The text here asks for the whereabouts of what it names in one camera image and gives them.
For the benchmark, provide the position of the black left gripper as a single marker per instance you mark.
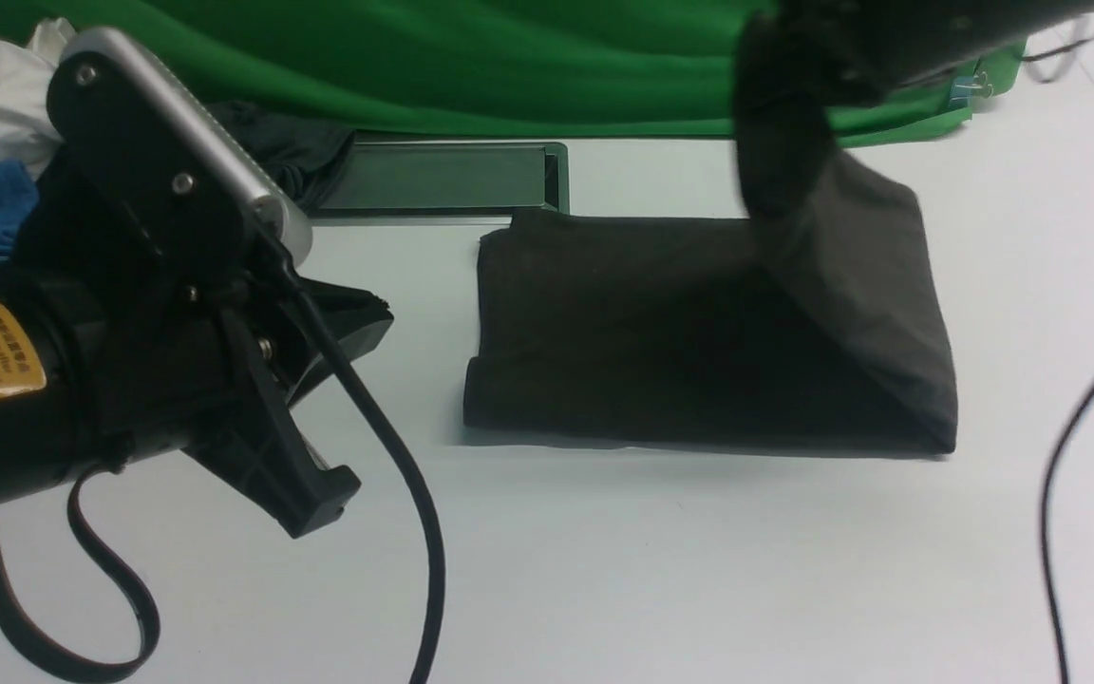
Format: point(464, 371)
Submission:
point(109, 355)

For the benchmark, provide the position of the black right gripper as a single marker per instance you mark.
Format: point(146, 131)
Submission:
point(789, 66)

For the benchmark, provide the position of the dark gray long-sleeved shirt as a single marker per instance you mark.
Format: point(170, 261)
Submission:
point(816, 333)

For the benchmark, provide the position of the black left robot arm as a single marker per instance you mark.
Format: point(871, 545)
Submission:
point(142, 311)

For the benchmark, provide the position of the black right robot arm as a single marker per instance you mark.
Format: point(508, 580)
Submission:
point(915, 42)

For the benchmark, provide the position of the dark teal crumpled shirt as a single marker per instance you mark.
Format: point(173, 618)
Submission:
point(306, 157)

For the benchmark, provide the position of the blue binder clip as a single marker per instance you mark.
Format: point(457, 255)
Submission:
point(967, 91)

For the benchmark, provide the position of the green backdrop cloth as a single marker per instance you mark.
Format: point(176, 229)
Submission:
point(509, 68)

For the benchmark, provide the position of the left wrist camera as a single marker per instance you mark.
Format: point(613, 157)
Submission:
point(158, 142)

